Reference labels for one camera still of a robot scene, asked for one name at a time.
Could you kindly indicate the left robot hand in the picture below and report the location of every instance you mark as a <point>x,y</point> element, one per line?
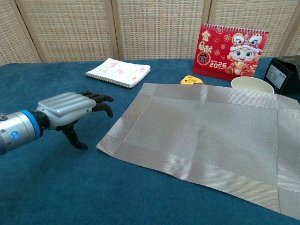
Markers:
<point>63,107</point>

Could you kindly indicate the grey woven placemat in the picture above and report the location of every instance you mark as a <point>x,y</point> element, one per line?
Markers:
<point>199,140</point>

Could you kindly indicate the white bowl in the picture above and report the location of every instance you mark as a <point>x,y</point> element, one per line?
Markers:
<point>248,83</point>

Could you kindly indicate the white spiral notebook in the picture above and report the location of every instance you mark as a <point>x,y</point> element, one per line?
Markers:
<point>119,72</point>

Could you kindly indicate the woven folding screen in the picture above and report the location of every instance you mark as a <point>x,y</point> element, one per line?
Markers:
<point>70,28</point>

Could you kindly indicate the blue felt table cover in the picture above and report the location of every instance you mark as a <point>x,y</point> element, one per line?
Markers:
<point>70,187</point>

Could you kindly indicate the yellow tape measure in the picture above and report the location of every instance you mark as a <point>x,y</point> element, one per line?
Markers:
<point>191,80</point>

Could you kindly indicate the red 2026 desk calendar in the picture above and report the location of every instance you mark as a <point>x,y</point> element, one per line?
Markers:
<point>211,47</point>

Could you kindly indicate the black cardboard box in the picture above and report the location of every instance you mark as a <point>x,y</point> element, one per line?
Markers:
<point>288,79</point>

